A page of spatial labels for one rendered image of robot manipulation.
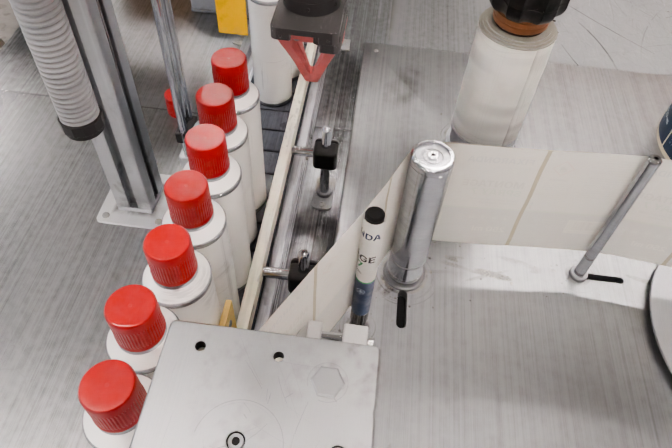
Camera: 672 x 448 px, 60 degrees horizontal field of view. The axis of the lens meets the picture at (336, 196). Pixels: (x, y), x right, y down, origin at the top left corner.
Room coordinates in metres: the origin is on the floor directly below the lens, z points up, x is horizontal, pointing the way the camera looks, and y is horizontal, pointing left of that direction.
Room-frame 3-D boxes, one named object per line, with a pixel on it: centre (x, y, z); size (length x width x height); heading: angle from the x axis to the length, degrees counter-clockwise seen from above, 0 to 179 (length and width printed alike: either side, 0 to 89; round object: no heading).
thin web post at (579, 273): (0.36, -0.27, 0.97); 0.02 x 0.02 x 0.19
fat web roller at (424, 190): (0.35, -0.08, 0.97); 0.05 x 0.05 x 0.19
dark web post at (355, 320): (0.28, -0.03, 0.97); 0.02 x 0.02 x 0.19
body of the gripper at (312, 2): (0.51, 0.04, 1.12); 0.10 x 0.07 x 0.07; 176
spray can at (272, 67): (0.63, 0.10, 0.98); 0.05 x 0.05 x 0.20
